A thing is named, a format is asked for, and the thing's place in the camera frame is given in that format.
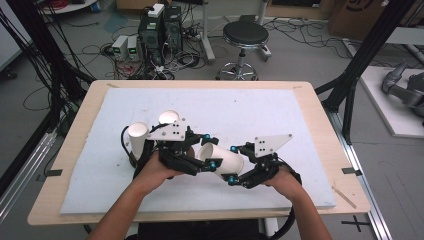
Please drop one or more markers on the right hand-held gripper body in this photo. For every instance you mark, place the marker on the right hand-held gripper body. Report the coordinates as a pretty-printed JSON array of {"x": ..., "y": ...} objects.
[{"x": 266, "y": 166}]

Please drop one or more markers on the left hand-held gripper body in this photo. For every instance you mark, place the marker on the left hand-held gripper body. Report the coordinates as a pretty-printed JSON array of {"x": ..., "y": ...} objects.
[{"x": 176, "y": 156}]

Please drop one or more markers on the single white paper cup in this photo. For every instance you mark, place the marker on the single white paper cup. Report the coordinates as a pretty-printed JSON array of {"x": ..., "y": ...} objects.
[{"x": 223, "y": 160}]

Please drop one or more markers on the person's right hand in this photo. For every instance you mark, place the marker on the person's right hand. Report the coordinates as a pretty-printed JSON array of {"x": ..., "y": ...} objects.
[{"x": 286, "y": 183}]

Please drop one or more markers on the person's left hand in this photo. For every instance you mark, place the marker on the person's left hand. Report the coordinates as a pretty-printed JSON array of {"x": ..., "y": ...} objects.
[{"x": 153, "y": 173}]

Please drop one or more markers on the white foam mat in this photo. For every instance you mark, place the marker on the white foam mat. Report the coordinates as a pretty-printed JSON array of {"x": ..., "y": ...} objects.
[{"x": 233, "y": 113}]

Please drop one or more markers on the person's dark clothing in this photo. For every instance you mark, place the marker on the person's dark clothing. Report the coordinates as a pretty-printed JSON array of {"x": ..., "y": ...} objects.
[{"x": 200, "y": 231}]

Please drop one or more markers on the wooden table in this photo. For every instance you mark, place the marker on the wooden table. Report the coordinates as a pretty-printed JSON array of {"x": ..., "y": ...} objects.
[{"x": 343, "y": 156}]

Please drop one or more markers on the thin wooden stick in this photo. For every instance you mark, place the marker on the thin wooden stick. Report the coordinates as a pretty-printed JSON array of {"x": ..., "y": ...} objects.
[{"x": 343, "y": 196}]

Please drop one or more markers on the black tape strip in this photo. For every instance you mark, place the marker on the black tape strip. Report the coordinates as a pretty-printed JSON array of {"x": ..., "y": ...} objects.
[
  {"x": 53, "y": 173},
  {"x": 350, "y": 171}
]

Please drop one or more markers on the grey metal table leg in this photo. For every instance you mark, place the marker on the grey metal table leg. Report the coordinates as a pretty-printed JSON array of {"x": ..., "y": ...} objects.
[{"x": 208, "y": 40}]

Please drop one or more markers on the black round stool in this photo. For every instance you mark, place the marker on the black round stool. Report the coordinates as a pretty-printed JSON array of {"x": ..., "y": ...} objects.
[{"x": 245, "y": 33}]

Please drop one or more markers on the black computer tower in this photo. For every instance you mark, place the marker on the black computer tower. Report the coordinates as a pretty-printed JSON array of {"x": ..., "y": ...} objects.
[
  {"x": 173, "y": 30},
  {"x": 151, "y": 36}
]

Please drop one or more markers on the grey power supply unit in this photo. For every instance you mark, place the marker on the grey power supply unit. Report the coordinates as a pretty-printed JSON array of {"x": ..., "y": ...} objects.
[
  {"x": 133, "y": 48},
  {"x": 119, "y": 46}
]

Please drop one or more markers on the white platform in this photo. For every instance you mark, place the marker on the white platform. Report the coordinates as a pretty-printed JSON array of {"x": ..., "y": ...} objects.
[{"x": 383, "y": 110}]

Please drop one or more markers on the white box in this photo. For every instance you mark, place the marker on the white box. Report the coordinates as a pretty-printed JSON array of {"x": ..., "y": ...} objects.
[{"x": 156, "y": 10}]

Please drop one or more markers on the cardboard box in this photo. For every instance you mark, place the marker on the cardboard box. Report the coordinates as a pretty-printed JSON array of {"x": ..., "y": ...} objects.
[{"x": 356, "y": 16}]

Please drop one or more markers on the round white table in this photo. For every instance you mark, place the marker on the round white table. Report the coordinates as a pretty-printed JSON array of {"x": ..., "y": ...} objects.
[{"x": 66, "y": 6}]

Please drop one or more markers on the white board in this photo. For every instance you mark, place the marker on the white board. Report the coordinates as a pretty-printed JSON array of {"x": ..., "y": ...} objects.
[{"x": 11, "y": 33}]

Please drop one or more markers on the aluminium rail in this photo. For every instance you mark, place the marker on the aluminium rail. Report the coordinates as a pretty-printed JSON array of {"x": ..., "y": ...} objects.
[
  {"x": 363, "y": 186},
  {"x": 20, "y": 180}
]

